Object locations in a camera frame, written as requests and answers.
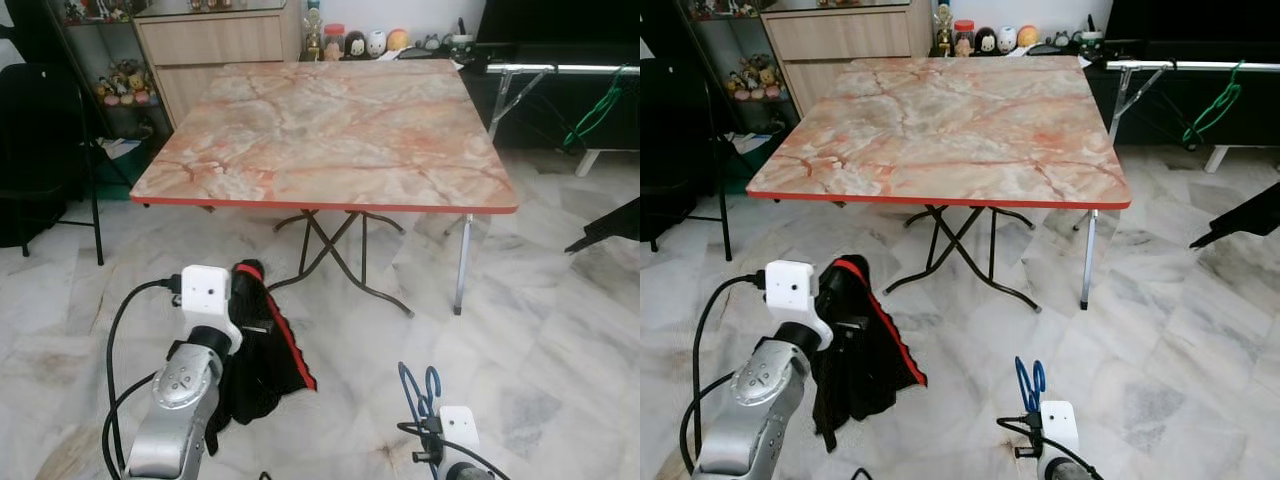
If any silver metal clothes rail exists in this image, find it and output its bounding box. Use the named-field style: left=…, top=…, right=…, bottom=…
left=485, top=62, right=641, bottom=143
left=1105, top=58, right=1280, bottom=143

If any green plastic clothes hanger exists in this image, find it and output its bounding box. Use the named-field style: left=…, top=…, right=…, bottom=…
left=1182, top=62, right=1244, bottom=149
left=562, top=65, right=629, bottom=151

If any black TV stand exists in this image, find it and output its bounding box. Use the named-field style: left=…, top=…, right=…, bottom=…
left=1085, top=45, right=1280, bottom=173
left=460, top=45, right=641, bottom=179

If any glass display shelf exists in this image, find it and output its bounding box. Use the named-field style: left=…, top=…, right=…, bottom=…
left=685, top=0, right=791, bottom=166
left=45, top=0, right=176, bottom=161

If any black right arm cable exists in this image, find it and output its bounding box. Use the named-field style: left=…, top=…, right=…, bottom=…
left=397, top=420, right=513, bottom=480
left=996, top=414, right=1106, bottom=480

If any blue plastic clothes hanger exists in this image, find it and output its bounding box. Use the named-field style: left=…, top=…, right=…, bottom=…
left=1015, top=357, right=1047, bottom=416
left=398, top=362, right=444, bottom=479

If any marble pattern folding table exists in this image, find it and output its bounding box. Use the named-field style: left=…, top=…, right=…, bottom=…
left=746, top=55, right=1133, bottom=314
left=130, top=58, right=520, bottom=318

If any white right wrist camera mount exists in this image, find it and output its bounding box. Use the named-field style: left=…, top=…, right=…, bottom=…
left=438, top=405, right=482, bottom=466
left=1040, top=400, right=1081, bottom=463

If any light wooden cabinet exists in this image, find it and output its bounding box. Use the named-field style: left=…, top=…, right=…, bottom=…
left=133, top=0, right=304, bottom=126
left=760, top=0, right=936, bottom=116

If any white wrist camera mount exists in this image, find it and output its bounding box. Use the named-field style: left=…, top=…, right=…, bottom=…
left=765, top=260, right=833, bottom=351
left=1040, top=400, right=1081, bottom=463
left=180, top=265, right=244, bottom=353
left=438, top=405, right=482, bottom=466

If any black garment red trim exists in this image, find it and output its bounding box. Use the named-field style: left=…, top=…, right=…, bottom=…
left=205, top=260, right=319, bottom=456
left=810, top=255, right=928, bottom=453

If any black flat television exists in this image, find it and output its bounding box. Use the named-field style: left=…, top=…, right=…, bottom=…
left=1105, top=0, right=1280, bottom=43
left=478, top=0, right=641, bottom=46

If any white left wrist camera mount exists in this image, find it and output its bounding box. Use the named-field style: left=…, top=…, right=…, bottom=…
left=180, top=265, right=244, bottom=353
left=765, top=260, right=833, bottom=351

